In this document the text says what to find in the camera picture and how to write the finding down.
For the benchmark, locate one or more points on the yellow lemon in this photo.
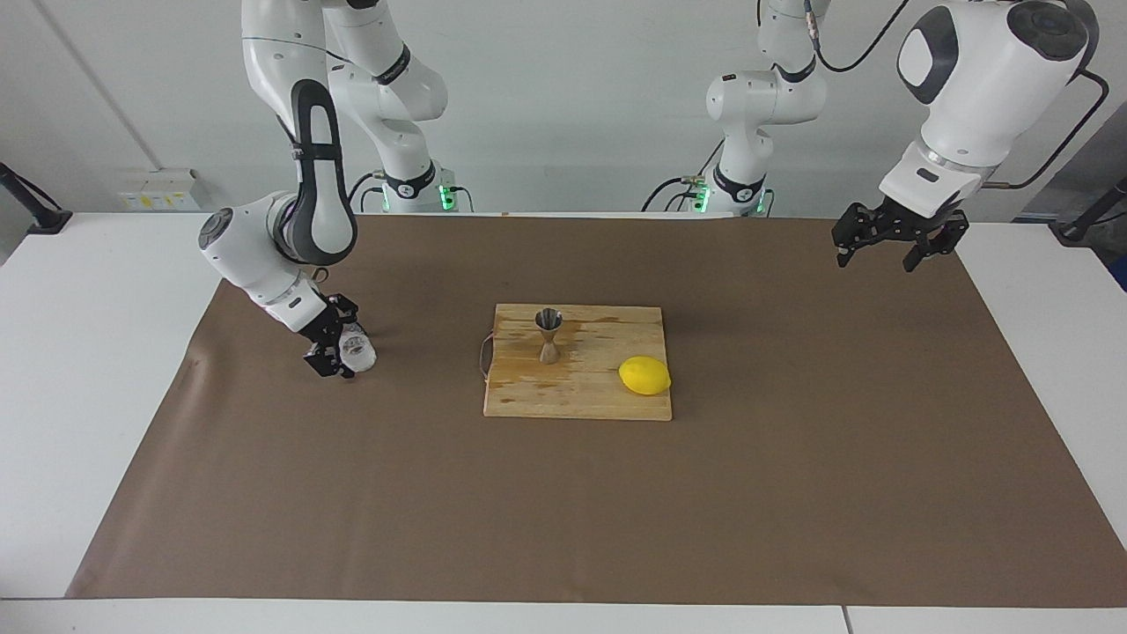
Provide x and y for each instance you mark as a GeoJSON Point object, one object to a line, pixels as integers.
{"type": "Point", "coordinates": [644, 376]}

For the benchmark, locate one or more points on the black camera stand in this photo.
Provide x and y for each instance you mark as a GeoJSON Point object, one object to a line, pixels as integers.
{"type": "Point", "coordinates": [1079, 231]}
{"type": "Point", "coordinates": [48, 220]}

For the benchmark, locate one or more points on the clear crinkled plastic cup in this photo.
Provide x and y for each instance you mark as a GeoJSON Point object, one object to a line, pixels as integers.
{"type": "Point", "coordinates": [359, 352]}

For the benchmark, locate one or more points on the wooden cutting board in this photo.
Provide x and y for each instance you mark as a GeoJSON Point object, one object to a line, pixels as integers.
{"type": "Point", "coordinates": [590, 396]}

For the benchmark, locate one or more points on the steel double jigger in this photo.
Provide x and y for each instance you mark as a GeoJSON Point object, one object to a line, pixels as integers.
{"type": "Point", "coordinates": [549, 352]}

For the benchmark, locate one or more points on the brown paper table mat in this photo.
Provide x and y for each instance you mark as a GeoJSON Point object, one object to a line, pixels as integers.
{"type": "Point", "coordinates": [792, 484]}

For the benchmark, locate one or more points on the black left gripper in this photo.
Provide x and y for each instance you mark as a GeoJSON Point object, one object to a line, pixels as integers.
{"type": "Point", "coordinates": [916, 220]}

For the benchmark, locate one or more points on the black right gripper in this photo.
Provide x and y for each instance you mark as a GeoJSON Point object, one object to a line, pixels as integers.
{"type": "Point", "coordinates": [329, 324]}

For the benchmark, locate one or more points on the white wall outlet box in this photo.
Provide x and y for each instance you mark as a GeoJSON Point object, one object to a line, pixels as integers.
{"type": "Point", "coordinates": [158, 189]}

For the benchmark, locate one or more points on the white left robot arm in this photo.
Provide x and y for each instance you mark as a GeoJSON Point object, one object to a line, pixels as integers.
{"type": "Point", "coordinates": [977, 88]}

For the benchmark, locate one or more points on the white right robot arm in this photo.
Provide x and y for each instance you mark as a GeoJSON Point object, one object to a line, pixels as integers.
{"type": "Point", "coordinates": [264, 264]}

